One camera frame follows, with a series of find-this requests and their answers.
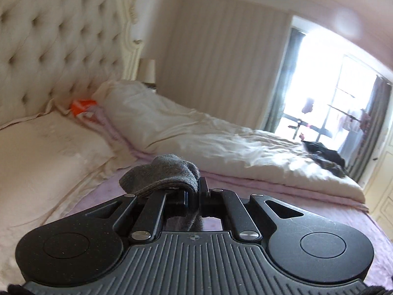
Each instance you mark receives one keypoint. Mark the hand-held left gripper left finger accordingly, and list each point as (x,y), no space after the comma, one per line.
(152,210)

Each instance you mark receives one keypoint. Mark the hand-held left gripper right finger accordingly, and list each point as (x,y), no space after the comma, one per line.
(234,212)

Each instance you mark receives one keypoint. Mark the grey knit sweater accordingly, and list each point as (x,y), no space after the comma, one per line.
(162,172)

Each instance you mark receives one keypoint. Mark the dark clothes pile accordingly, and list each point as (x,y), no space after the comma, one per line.
(325,156)

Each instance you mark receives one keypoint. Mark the clothes drying rack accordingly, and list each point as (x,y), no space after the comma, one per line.
(347,115)

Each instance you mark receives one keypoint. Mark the cream duvet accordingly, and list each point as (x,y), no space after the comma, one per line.
(215,141)

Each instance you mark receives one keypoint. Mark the pink patterned bed sheet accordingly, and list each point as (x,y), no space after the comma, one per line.
(344,221)

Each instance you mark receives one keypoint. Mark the cream pillow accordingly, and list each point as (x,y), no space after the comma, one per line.
(43,166)

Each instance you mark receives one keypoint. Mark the orange and white cloth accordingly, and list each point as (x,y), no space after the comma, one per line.
(81,106)

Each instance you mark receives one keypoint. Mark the cream bedside lamp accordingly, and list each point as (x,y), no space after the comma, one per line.
(146,72)

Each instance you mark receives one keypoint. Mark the grey curtain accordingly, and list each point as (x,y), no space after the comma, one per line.
(285,83)
(373,129)

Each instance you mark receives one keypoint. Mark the cream cabinet door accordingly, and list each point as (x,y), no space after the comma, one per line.
(382,190)

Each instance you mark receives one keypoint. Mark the cream tufted headboard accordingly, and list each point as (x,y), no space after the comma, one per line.
(52,40)

